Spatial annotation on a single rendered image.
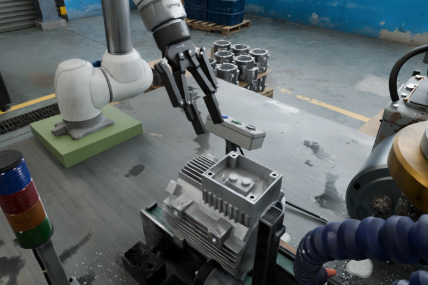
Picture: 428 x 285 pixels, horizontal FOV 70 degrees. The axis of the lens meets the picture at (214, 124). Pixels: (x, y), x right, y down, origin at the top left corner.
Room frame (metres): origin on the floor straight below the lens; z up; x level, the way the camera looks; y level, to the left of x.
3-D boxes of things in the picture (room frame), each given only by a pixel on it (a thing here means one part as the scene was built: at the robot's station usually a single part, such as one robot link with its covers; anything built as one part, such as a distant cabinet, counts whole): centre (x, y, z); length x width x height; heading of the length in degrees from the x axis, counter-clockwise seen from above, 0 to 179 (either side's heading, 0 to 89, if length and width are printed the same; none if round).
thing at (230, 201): (0.45, -0.05, 1.11); 0.12 x 0.11 x 0.07; 50
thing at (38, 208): (0.40, 0.35, 1.10); 0.06 x 0.06 x 0.04
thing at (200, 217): (0.47, -0.02, 1.02); 0.20 x 0.19 x 0.19; 50
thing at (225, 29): (6.19, 0.01, 0.39); 1.20 x 0.80 x 0.79; 54
